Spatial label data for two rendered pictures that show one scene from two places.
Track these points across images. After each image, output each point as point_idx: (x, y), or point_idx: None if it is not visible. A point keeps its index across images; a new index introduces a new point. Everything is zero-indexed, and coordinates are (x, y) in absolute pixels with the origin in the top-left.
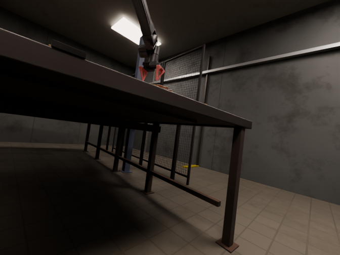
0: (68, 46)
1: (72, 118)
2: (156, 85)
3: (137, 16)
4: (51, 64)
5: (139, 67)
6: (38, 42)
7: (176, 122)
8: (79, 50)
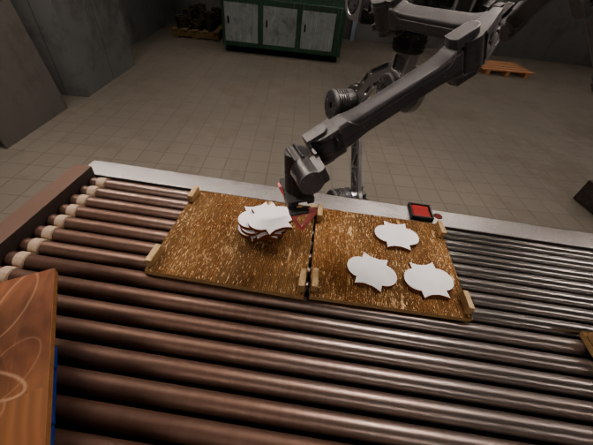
0: (420, 203)
1: None
2: (315, 204)
3: (376, 125)
4: None
5: (317, 211)
6: (434, 210)
7: None
8: (413, 202)
